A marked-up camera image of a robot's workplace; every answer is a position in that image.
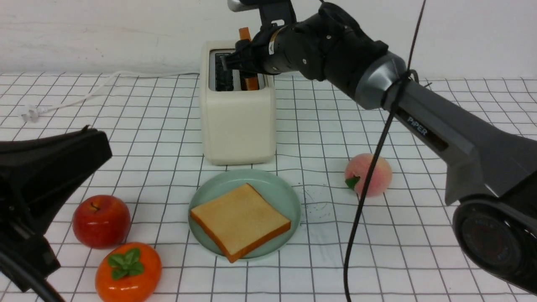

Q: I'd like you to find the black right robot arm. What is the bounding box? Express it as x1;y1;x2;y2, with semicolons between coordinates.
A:
222;0;537;301

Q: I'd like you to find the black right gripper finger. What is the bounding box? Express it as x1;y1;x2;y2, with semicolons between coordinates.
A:
220;54;235;71

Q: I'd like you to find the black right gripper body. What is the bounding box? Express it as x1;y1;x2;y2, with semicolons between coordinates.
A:
229;26;282;75

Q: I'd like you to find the pink peach with leaf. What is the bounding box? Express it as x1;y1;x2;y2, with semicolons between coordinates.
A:
344;153;393;198

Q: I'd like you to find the white toaster power cable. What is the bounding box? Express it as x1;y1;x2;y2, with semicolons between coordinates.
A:
19;70;201;123

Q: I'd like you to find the toast slice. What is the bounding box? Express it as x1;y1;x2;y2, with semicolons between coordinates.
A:
190;183;292;263
239;27;259;91

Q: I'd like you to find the pale green round plate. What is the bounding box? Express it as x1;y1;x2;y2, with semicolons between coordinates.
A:
188;169;302;261

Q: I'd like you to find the white grid tablecloth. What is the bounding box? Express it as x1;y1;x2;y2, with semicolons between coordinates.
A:
0;73;536;302

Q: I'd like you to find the cream white toaster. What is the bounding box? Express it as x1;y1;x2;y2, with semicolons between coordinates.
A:
199;41;276;166

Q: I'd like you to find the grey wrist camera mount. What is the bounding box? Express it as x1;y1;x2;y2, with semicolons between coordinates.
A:
227;0;297;27

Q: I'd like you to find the red apple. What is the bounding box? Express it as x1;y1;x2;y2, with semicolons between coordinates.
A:
72;195;131;249

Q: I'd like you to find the orange persimmon with green leaf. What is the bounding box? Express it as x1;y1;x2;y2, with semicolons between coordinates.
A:
94;242;162;302

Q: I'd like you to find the black hanging cable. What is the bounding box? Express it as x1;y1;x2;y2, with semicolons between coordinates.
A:
343;0;428;302

